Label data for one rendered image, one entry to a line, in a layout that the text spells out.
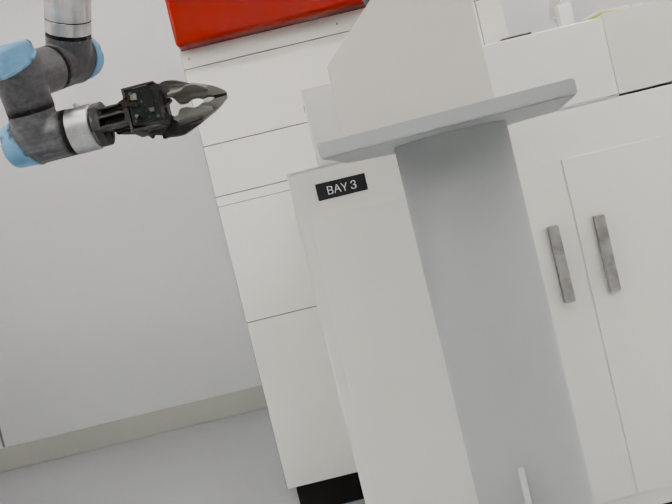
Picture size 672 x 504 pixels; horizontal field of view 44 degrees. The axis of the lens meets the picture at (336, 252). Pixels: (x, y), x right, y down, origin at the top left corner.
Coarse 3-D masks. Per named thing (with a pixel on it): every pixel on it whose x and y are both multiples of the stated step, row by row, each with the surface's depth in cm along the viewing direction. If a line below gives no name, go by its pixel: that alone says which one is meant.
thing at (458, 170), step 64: (384, 128) 103; (448, 128) 104; (448, 192) 110; (512, 192) 112; (448, 256) 112; (512, 256) 111; (448, 320) 114; (512, 320) 111; (512, 384) 111; (512, 448) 112; (576, 448) 114
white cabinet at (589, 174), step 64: (512, 128) 148; (576, 128) 149; (640, 128) 149; (320, 192) 148; (384, 192) 148; (576, 192) 149; (640, 192) 149; (320, 256) 148; (384, 256) 148; (576, 256) 149; (640, 256) 149; (384, 320) 149; (576, 320) 150; (640, 320) 150; (384, 384) 149; (448, 384) 149; (576, 384) 150; (640, 384) 150; (384, 448) 150; (448, 448) 150; (640, 448) 151
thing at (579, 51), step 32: (544, 32) 148; (576, 32) 148; (512, 64) 148; (544, 64) 148; (576, 64) 148; (608, 64) 148; (320, 96) 147; (576, 96) 148; (608, 96) 149; (320, 128) 148; (320, 160) 148
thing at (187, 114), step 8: (224, 96) 135; (200, 104) 135; (208, 104) 135; (216, 104) 135; (184, 112) 135; (192, 112) 132; (200, 112) 134; (208, 112) 135; (176, 120) 135; (184, 120) 135; (192, 120) 135
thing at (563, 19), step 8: (552, 0) 177; (560, 0) 177; (552, 8) 178; (560, 8) 175; (568, 8) 175; (552, 16) 180; (560, 16) 175; (568, 16) 175; (560, 24) 176; (568, 24) 175
